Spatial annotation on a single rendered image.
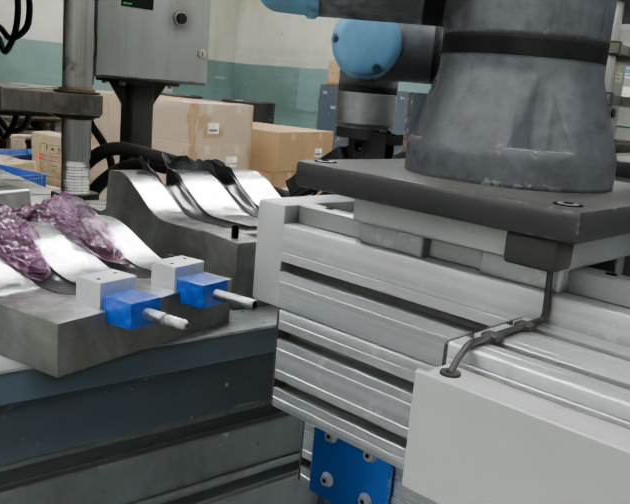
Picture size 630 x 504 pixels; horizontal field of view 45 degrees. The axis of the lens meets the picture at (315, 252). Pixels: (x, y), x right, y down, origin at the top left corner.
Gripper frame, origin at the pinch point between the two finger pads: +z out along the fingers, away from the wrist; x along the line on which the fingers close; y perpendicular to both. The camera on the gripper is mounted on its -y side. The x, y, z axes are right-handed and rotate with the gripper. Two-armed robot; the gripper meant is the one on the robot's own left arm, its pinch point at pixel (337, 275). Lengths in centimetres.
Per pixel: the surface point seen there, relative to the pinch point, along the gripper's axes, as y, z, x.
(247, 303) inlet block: 6.7, -1.0, -21.7
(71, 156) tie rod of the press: -80, -6, 4
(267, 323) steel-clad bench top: 0.2, 4.6, -12.5
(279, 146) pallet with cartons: -345, 20, 311
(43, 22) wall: -710, -65, 309
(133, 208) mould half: -34.3, -3.8, -10.1
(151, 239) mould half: -28.3, -0.2, -10.7
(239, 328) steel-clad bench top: -0.1, 4.6, -16.7
